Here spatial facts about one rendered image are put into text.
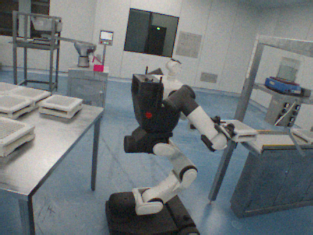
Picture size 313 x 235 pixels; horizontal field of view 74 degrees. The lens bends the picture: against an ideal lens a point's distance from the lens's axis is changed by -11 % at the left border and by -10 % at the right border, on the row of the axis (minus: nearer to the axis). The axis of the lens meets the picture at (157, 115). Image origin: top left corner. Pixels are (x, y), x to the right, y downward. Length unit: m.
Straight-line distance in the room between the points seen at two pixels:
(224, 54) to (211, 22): 1.06
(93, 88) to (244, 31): 5.24
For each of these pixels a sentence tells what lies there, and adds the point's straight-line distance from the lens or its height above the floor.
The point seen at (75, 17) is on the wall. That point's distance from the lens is 6.40.
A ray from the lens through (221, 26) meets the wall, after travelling 7.14.
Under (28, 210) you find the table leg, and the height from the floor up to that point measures 0.71.
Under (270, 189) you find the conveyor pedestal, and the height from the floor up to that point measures 0.33.
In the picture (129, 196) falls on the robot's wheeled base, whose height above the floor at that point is 0.35.
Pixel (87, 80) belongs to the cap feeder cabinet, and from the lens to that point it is 3.63.
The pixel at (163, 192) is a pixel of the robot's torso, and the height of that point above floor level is 0.39.
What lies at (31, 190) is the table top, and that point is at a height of 0.82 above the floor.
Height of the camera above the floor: 1.46
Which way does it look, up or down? 20 degrees down
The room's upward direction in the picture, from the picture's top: 11 degrees clockwise
